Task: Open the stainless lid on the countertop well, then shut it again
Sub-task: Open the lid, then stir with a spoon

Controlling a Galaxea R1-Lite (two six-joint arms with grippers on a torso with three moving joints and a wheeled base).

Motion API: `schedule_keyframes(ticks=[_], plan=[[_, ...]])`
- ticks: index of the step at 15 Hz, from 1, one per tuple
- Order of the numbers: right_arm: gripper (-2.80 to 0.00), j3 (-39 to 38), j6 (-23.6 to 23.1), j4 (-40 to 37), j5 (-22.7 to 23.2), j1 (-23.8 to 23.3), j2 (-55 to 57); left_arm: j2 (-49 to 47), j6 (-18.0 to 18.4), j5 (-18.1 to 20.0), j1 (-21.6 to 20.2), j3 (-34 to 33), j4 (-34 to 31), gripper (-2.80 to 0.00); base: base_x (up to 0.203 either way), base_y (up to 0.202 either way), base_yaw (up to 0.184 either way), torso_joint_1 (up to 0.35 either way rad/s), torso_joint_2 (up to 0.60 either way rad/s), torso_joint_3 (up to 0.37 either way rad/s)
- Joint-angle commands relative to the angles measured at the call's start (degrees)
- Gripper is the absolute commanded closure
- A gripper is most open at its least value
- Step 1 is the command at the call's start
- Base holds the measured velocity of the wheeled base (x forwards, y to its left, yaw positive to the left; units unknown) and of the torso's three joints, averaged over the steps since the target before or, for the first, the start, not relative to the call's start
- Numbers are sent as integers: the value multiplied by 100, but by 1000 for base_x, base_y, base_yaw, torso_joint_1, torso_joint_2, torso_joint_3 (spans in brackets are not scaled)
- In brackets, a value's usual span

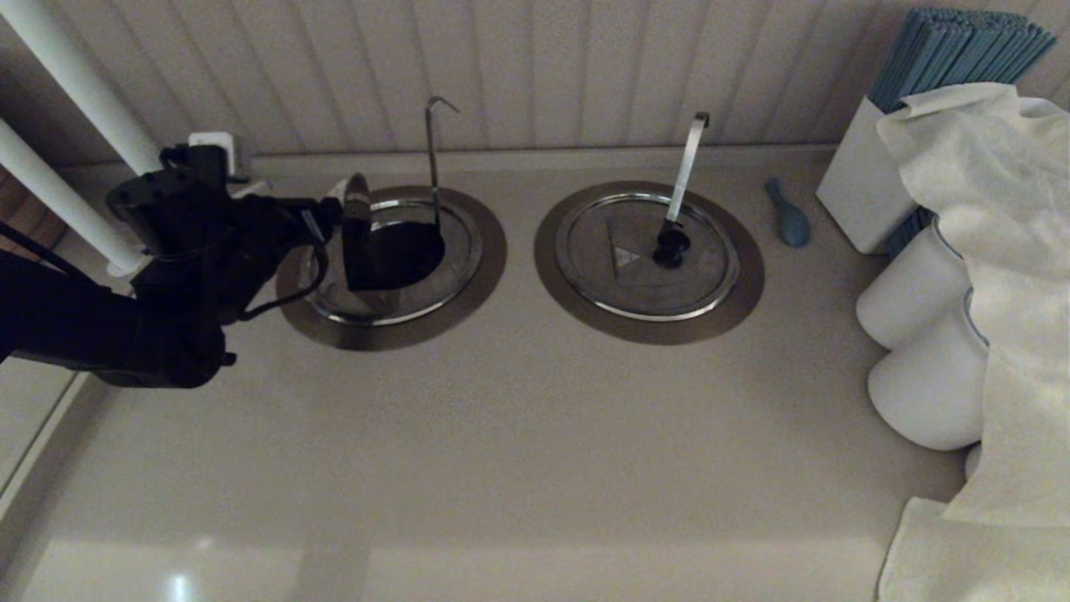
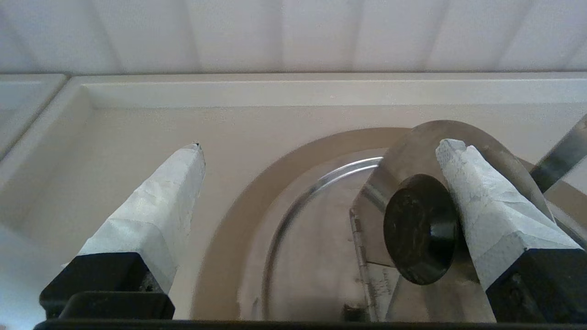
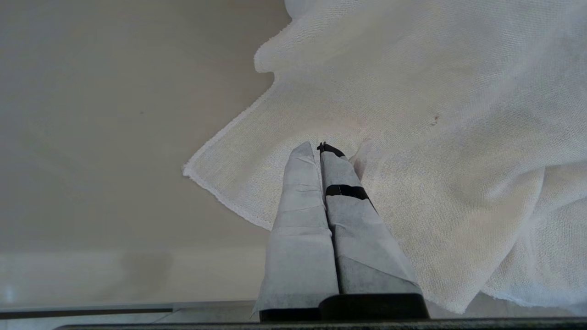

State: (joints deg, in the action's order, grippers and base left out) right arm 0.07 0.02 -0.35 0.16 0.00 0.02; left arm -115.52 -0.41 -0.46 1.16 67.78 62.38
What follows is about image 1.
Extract steel hinged pot lid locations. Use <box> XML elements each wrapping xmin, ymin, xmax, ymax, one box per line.
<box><xmin>554</xmin><ymin>192</ymin><xmax>741</xmax><ymax>321</ymax></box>
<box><xmin>298</xmin><ymin>171</ymin><xmax>486</xmax><ymax>327</ymax></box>

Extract blue rice paddle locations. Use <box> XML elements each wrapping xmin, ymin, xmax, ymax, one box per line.
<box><xmin>765</xmin><ymin>177</ymin><xmax>812</xmax><ymax>248</ymax></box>

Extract white support pole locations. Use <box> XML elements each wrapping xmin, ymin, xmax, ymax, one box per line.
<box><xmin>0</xmin><ymin>0</ymin><xmax>160</xmax><ymax>172</ymax></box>
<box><xmin>0</xmin><ymin>117</ymin><xmax>147</xmax><ymax>278</ymax></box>

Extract white square holder box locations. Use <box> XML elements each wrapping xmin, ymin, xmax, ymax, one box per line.
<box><xmin>815</xmin><ymin>96</ymin><xmax>919</xmax><ymax>254</ymax></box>

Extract blue ribbed pack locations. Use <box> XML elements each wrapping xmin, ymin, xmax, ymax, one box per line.
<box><xmin>886</xmin><ymin>207</ymin><xmax>939</xmax><ymax>260</ymax></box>

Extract blue straw bundle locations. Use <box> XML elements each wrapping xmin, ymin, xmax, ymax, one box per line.
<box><xmin>869</xmin><ymin>7</ymin><xmax>1058</xmax><ymax>112</ymax></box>

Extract white cloth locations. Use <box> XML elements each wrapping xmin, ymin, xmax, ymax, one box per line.
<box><xmin>876</xmin><ymin>82</ymin><xmax>1070</xmax><ymax>602</ymax></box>

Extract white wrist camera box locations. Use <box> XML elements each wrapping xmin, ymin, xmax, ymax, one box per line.
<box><xmin>188</xmin><ymin>131</ymin><xmax>253</xmax><ymax>183</ymax></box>

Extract right flat ladle handle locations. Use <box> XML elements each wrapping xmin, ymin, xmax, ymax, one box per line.
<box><xmin>665</xmin><ymin>111</ymin><xmax>711</xmax><ymax>227</ymax></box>

